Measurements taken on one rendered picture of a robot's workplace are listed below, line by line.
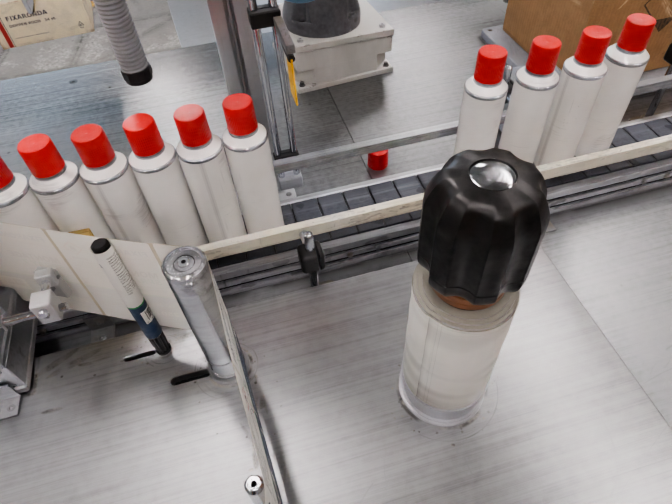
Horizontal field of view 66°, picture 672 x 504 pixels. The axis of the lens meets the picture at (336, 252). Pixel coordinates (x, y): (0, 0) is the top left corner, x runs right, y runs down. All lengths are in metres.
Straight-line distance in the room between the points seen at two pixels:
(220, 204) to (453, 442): 0.37
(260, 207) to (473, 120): 0.28
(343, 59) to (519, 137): 0.44
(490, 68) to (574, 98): 0.14
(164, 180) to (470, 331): 0.37
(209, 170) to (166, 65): 0.65
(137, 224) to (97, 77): 0.64
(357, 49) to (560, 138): 0.45
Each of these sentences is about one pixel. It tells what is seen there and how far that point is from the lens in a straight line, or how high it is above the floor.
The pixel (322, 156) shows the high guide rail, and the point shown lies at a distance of 0.69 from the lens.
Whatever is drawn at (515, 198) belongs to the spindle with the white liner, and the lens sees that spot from 0.33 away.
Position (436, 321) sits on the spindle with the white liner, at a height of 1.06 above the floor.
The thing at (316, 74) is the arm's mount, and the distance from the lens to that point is 1.04.
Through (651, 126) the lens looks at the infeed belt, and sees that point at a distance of 0.97.
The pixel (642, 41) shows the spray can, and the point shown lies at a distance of 0.77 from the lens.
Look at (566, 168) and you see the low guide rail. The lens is 0.79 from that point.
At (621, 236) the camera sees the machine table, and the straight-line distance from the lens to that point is 0.84.
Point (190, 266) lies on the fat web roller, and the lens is 0.45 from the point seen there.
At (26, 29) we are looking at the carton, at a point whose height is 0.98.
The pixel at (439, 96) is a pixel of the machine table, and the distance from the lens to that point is 1.04.
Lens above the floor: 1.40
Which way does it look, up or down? 50 degrees down
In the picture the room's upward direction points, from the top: 4 degrees counter-clockwise
